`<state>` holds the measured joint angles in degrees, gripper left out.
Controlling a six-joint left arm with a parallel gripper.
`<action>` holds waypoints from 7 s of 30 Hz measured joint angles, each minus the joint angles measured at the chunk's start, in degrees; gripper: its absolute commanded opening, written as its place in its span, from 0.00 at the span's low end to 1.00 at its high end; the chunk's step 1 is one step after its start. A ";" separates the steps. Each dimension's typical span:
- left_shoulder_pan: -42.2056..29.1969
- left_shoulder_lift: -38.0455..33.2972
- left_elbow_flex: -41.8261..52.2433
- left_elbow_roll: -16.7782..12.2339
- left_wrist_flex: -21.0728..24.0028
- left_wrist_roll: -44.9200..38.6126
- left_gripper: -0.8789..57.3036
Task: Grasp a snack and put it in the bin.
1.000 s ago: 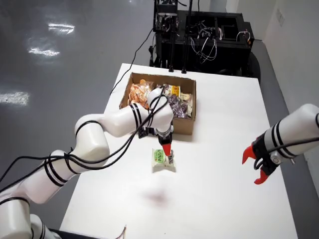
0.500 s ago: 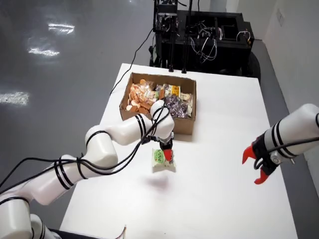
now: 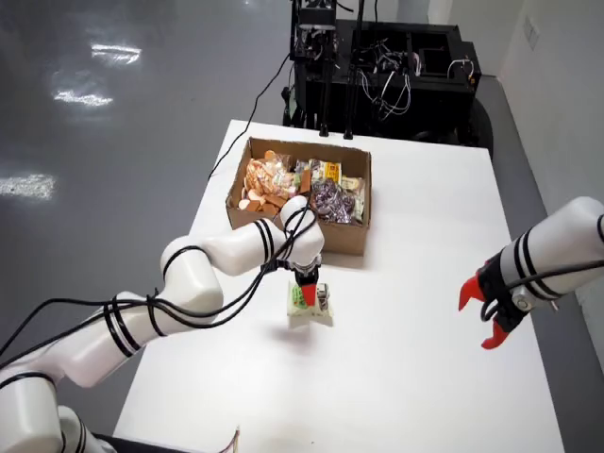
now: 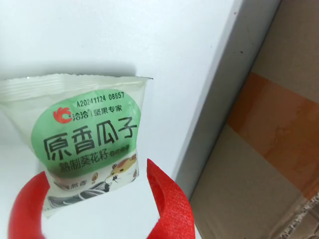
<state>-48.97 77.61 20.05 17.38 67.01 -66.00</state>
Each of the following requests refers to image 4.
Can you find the green white sunflower seed packet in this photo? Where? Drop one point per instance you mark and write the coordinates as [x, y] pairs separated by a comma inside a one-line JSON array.
[[87, 129]]

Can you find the brown cardboard box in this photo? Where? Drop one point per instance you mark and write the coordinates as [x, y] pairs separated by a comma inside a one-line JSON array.
[[261, 174]]

